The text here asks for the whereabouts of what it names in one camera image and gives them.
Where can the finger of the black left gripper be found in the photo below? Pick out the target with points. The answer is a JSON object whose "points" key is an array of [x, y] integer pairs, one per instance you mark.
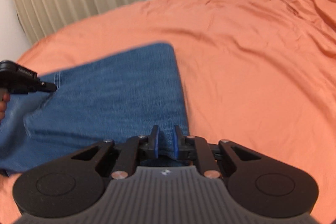
{"points": [[47, 87]]}

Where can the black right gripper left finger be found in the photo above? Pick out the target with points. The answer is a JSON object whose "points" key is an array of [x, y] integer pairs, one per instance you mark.
{"points": [[151, 143]]}

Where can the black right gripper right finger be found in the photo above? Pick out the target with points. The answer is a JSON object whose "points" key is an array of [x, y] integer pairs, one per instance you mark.
{"points": [[183, 144]]}

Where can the blue denim jeans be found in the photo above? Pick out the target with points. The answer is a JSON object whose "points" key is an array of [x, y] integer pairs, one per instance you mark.
{"points": [[115, 98]]}

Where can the left hand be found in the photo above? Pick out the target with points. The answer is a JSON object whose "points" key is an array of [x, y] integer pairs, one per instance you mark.
{"points": [[5, 99]]}

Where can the orange bed sheet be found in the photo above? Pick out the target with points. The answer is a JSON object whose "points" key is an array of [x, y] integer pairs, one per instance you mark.
{"points": [[259, 73]]}

